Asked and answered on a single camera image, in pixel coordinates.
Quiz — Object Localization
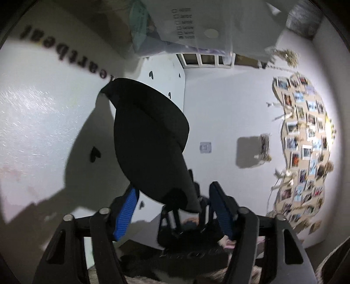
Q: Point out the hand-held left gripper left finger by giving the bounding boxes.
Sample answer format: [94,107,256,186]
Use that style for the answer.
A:
[35,186,140,284]

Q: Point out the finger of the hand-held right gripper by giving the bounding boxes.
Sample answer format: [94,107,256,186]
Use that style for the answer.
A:
[158,203,181,246]
[188,169,210,235]

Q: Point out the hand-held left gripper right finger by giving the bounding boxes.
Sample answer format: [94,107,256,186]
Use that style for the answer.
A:
[209,181,319,284]

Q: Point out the black cap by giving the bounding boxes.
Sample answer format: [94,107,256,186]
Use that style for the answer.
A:
[96,78,203,213]

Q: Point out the clear plastic container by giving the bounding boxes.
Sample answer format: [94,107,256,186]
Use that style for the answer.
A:
[128,0,282,64]

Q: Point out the person's right hand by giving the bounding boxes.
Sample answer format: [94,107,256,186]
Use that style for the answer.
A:
[218,235,238,249]

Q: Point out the photo board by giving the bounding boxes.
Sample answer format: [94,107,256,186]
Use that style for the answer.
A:
[266,71,337,235]

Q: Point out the grey furry clothing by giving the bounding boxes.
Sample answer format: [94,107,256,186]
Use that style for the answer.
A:
[314,243,350,284]

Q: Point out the black and white drawer unit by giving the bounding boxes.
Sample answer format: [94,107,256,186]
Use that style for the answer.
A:
[176,52,236,68]

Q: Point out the dried flowers in vase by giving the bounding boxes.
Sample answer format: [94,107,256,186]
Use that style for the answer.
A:
[265,46,300,69]

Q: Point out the grey plastic mailer bag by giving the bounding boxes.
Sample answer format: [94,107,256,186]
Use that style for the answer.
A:
[142,0,282,62]

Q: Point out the silver foil sheet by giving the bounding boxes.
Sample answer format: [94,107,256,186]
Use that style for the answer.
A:
[286,0,323,40]

